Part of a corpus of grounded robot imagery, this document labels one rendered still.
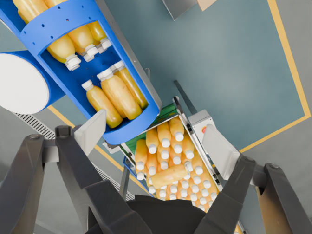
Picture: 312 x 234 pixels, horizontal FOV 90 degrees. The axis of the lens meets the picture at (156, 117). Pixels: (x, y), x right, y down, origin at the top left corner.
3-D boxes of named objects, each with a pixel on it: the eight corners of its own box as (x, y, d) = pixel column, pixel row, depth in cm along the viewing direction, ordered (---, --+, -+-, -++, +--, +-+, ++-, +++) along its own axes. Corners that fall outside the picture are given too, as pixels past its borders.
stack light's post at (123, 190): (136, 118, 195) (122, 198, 97) (138, 120, 197) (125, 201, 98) (133, 119, 196) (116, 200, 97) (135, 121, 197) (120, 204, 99)
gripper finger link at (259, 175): (249, 172, 12) (284, 177, 13) (222, 142, 17) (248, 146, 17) (242, 187, 13) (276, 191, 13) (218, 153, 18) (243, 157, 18)
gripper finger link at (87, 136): (82, 163, 14) (74, 162, 14) (105, 131, 20) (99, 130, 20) (82, 133, 13) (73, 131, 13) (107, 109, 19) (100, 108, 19)
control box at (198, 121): (204, 108, 82) (211, 117, 73) (217, 136, 90) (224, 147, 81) (187, 117, 84) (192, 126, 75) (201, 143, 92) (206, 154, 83)
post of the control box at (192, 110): (177, 80, 175) (204, 122, 86) (178, 83, 177) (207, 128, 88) (173, 81, 176) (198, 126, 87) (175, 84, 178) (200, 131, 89)
